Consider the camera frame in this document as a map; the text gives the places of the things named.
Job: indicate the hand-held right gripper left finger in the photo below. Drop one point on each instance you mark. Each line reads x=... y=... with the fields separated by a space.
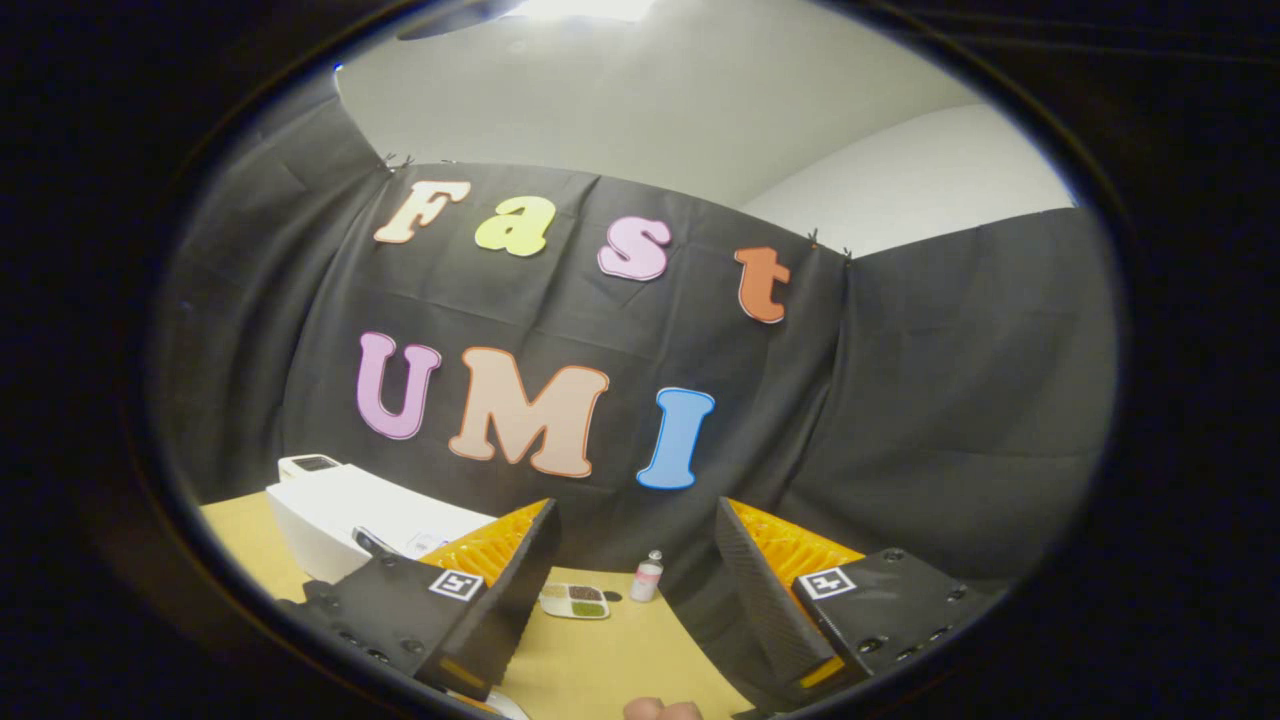
x=510 y=610

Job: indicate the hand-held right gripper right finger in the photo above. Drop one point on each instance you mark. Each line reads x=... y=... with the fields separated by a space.
x=765 y=610

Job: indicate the white microwave oven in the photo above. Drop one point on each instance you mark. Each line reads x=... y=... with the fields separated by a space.
x=340 y=500

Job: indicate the white divided seed dish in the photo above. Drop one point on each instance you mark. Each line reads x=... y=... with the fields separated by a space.
x=575 y=602

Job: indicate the white square plate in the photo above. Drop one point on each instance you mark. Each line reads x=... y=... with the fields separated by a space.
x=500 y=708

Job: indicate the small pink label bottle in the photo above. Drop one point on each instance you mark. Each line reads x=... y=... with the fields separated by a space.
x=646 y=580

